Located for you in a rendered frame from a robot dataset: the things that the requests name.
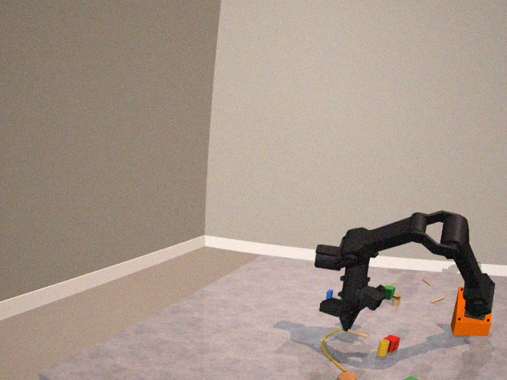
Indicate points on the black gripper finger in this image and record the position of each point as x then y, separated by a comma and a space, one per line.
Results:
354, 316
346, 319

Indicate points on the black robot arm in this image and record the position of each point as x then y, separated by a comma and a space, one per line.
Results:
360, 244

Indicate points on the red block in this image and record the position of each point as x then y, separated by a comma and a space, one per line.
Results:
394, 343

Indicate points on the small tan wooden cylinder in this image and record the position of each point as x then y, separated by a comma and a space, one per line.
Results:
396, 299

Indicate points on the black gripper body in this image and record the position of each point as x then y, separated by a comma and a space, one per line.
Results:
336, 307

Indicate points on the yellow wooden cylinder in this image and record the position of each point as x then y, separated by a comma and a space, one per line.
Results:
383, 347

